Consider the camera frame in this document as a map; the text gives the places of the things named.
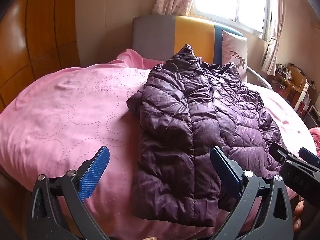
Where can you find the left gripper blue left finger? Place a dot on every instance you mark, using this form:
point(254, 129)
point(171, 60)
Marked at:
point(91, 171)

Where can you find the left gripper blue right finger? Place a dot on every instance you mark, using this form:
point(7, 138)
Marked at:
point(229, 172)

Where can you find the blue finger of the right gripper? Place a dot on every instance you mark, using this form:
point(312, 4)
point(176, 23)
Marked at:
point(280, 154)
point(309, 157)

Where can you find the purple quilted down jacket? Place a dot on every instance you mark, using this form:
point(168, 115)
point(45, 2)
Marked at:
point(186, 108)

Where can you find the bright bedroom window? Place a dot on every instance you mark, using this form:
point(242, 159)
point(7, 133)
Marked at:
point(252, 16)

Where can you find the person's right hand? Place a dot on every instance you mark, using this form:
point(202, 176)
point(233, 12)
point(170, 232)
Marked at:
point(297, 222)

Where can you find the red orange ruffled quilt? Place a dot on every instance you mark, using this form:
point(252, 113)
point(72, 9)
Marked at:
point(315, 133)

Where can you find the pink dotted bed cover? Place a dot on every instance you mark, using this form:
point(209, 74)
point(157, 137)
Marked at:
point(63, 118)

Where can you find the cluttered wooden desk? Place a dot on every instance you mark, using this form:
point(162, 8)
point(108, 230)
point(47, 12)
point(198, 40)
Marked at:
point(291, 83)

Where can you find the right pink curtain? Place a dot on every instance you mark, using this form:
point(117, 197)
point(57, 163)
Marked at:
point(275, 29)

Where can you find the pink deer print pillow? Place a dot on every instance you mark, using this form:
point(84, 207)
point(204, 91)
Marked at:
point(234, 49)

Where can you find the grey yellow blue headboard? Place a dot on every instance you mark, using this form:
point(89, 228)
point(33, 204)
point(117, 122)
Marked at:
point(159, 37)

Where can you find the wooden wardrobe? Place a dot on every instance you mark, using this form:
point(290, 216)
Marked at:
point(38, 37)

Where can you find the grey curved bed rail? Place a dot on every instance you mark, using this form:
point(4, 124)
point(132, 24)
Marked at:
point(263, 81)

